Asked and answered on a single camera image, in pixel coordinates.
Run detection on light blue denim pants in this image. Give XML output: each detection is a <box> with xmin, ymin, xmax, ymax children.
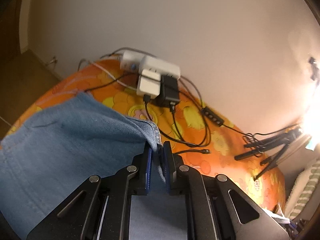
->
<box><xmin>1</xmin><ymin>93</ymin><xmax>187</xmax><ymax>239</ymax></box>

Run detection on orange floral bedsheet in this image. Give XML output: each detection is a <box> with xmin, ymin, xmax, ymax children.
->
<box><xmin>7</xmin><ymin>59</ymin><xmax>286</xmax><ymax>210</ymax></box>

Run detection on green striped white blanket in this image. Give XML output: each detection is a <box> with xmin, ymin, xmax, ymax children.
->
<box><xmin>285</xmin><ymin>158</ymin><xmax>319</xmax><ymax>220</ymax></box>

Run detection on black mini tripod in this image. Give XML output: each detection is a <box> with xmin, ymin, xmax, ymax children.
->
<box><xmin>234</xmin><ymin>126</ymin><xmax>302</xmax><ymax>181</ymax></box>

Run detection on black power adapter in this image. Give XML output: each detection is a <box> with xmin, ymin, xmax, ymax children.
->
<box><xmin>155</xmin><ymin>75</ymin><xmax>180</xmax><ymax>108</ymax></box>

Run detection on white charger adapter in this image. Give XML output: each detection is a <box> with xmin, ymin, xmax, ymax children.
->
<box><xmin>136</xmin><ymin>69</ymin><xmax>161</xmax><ymax>99</ymax></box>

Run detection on white power strip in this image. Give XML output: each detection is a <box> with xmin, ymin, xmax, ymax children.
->
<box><xmin>120</xmin><ymin>50</ymin><xmax>181</xmax><ymax>80</ymax></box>

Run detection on black inline cable switch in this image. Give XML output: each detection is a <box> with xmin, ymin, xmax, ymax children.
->
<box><xmin>202</xmin><ymin>107</ymin><xmax>224</xmax><ymax>127</ymax></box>

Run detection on black charging cable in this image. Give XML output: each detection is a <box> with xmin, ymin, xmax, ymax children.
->
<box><xmin>143</xmin><ymin>94</ymin><xmax>212</xmax><ymax>156</ymax></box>

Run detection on white charging cable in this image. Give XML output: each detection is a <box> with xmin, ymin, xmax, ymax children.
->
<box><xmin>77</xmin><ymin>58</ymin><xmax>138</xmax><ymax>92</ymax></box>

